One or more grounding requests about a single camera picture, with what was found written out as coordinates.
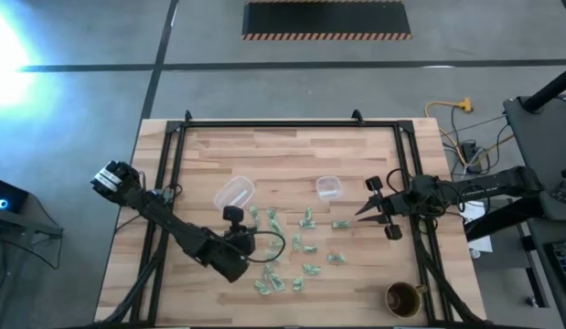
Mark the black desk caster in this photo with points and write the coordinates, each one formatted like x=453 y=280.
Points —
x=531 y=301

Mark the black box with blue light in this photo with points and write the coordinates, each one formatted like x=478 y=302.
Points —
x=8 y=194

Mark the dark metal stand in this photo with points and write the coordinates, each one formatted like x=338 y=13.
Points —
x=22 y=224

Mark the small clear plastic container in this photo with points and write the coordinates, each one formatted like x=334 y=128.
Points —
x=328 y=183

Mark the large clear plastic container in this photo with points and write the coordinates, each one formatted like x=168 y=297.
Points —
x=225 y=196

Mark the brown ceramic mug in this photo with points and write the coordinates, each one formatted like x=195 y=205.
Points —
x=403 y=301

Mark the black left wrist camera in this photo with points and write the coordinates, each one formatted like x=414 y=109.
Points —
x=232 y=213

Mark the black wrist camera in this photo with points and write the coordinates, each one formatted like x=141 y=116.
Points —
x=374 y=183
x=232 y=213

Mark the black desk controller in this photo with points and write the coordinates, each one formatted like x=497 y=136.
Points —
x=563 y=192

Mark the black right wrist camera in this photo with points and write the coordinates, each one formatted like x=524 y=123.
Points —
x=374 y=183

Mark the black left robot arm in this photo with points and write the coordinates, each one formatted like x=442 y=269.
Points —
x=173 y=219

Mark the black hazard-striped floor mat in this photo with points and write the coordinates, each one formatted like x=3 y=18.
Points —
x=326 y=18

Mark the black power strip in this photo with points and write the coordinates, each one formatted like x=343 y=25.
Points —
x=470 y=153

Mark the grey desk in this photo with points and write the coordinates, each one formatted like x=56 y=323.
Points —
x=547 y=146

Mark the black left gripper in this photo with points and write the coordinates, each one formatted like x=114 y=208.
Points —
x=240 y=242

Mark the black keyboard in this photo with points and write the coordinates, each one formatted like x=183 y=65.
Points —
x=563 y=267

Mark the black aluminium table frame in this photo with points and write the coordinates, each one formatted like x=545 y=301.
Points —
x=287 y=124

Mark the black metal strut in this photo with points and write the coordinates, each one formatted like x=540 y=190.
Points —
x=502 y=219

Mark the black pole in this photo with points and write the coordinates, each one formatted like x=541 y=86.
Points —
x=552 y=89

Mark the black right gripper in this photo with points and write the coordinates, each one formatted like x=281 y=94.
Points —
x=397 y=204

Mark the white paper sheet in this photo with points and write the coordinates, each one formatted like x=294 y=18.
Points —
x=475 y=215
x=481 y=244

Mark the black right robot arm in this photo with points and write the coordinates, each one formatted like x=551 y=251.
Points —
x=479 y=187

